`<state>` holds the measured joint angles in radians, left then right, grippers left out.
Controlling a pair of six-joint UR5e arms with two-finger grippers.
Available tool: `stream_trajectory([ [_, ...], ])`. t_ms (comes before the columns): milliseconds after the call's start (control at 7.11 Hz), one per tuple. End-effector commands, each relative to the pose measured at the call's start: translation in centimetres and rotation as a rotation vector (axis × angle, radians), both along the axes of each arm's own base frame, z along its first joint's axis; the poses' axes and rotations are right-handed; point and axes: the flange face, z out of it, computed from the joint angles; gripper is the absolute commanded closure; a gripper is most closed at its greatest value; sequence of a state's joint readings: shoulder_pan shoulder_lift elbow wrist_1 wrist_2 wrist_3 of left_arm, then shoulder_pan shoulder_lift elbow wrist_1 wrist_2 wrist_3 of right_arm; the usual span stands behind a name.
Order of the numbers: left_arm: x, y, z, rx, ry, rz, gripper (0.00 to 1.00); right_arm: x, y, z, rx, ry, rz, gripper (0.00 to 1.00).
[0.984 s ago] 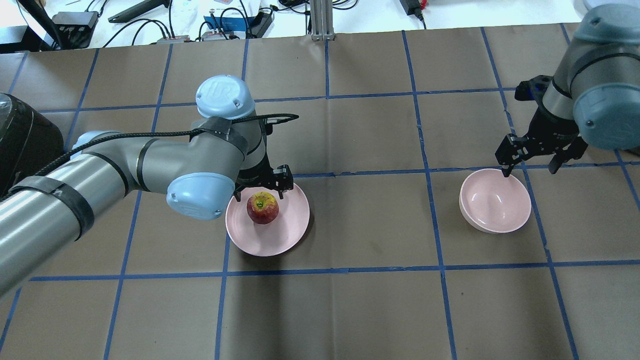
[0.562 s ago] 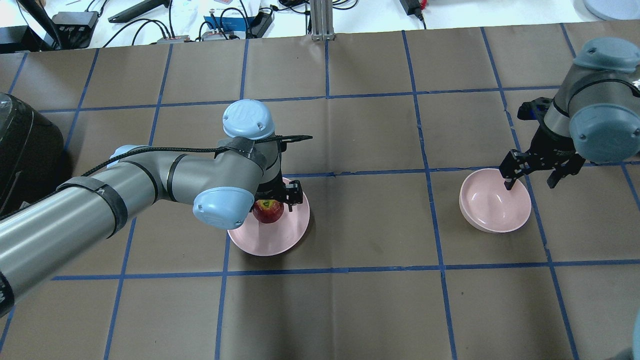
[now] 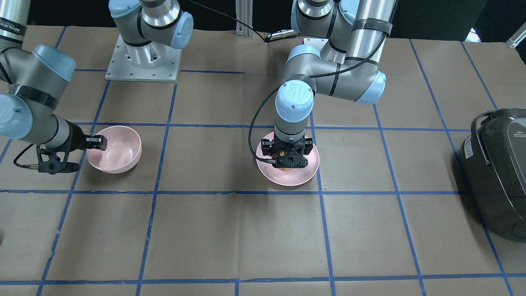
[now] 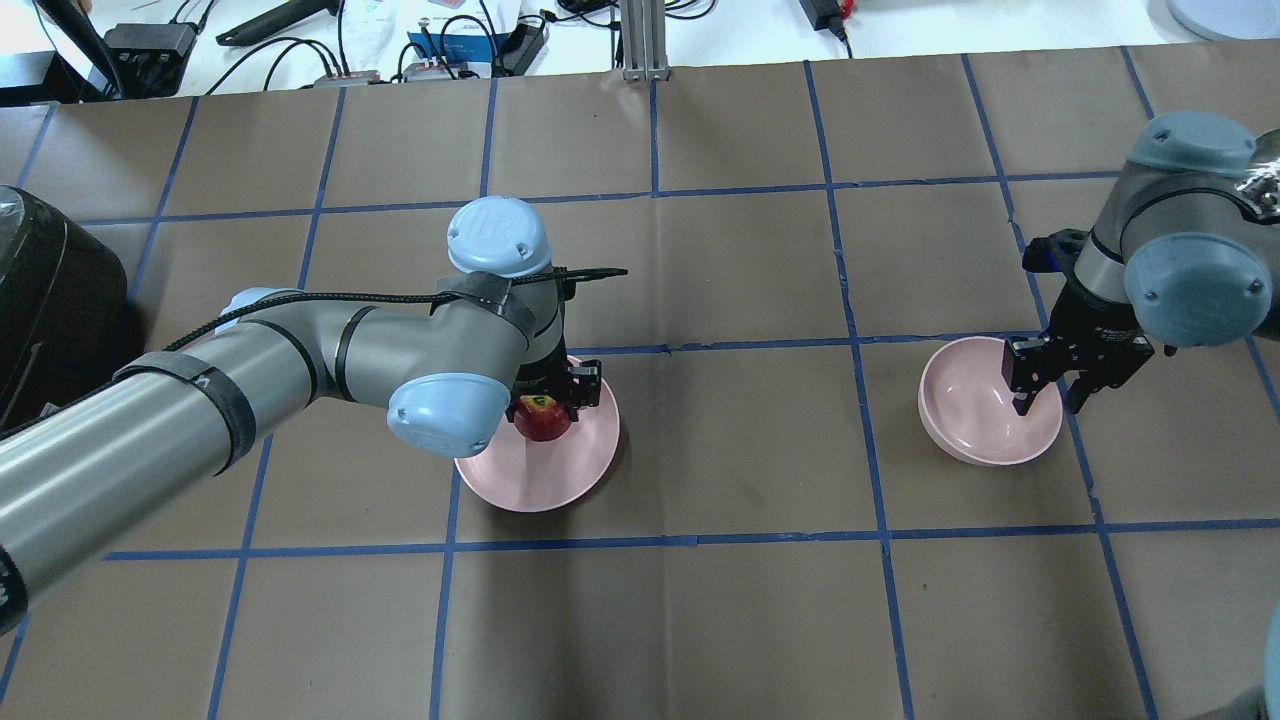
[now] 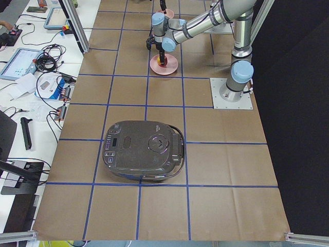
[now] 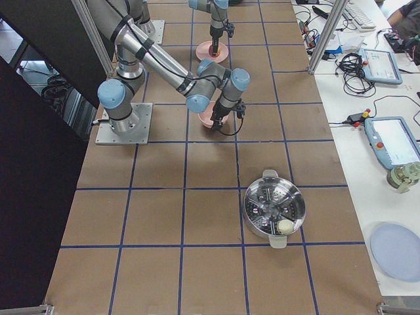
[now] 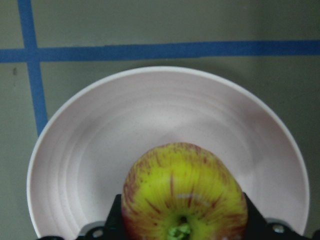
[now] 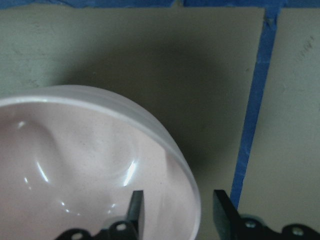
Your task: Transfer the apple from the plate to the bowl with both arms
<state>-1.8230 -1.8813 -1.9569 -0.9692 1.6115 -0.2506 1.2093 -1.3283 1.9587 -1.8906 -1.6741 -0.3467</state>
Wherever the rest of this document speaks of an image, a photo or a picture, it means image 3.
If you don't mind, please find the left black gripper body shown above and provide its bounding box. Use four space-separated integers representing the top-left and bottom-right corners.
273 137 304 154

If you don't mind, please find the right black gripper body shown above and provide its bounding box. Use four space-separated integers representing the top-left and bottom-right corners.
68 122 87 152

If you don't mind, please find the pink bowl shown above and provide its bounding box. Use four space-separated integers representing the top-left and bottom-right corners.
86 125 142 174

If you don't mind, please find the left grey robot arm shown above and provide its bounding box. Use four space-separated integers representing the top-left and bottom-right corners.
261 0 398 163

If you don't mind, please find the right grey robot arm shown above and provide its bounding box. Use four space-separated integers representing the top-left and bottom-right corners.
1 0 194 153

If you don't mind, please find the silver metal connector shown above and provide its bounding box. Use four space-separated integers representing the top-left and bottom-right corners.
263 29 297 43

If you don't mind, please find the black rice cooker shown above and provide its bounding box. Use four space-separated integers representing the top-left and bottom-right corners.
460 108 526 243

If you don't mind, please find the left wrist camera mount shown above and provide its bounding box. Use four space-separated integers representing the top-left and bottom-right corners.
272 151 309 169

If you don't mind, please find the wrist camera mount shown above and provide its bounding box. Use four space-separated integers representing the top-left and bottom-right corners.
36 146 80 175
272 151 309 169

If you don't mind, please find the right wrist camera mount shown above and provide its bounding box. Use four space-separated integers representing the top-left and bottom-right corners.
36 146 80 175

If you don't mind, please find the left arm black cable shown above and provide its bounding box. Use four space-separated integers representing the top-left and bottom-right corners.
247 31 389 165

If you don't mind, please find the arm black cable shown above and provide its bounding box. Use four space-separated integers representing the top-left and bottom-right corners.
13 143 42 170
247 31 389 165

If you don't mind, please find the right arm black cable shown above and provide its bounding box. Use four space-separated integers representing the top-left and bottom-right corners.
13 143 42 170

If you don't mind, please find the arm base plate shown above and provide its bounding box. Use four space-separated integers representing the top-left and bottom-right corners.
303 38 338 62
105 35 182 82

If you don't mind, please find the aluminium profile post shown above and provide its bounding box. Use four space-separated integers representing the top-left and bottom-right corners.
235 0 253 39

